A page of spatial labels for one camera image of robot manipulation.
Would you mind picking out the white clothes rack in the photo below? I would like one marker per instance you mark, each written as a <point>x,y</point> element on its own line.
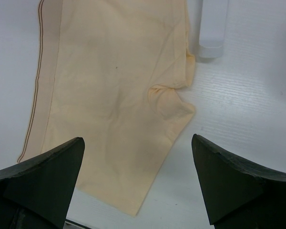
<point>212,28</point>

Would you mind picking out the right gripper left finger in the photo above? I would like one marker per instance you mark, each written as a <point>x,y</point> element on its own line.
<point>36,193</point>

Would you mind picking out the beige underwear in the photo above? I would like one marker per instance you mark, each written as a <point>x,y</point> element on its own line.
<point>109,71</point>

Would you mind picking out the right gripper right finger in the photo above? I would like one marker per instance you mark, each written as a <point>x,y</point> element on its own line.
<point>238,193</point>

